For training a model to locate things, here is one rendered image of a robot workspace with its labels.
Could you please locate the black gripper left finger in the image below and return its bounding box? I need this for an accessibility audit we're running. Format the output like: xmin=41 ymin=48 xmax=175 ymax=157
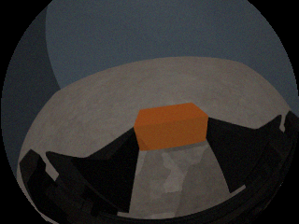
xmin=45 ymin=127 xmax=139 ymax=213

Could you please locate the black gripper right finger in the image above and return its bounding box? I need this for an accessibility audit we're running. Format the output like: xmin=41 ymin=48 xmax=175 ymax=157
xmin=206 ymin=115 xmax=281 ymax=193

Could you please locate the orange block with black square face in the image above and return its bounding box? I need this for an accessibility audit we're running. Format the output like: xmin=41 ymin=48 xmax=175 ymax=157
xmin=134 ymin=104 xmax=208 ymax=150

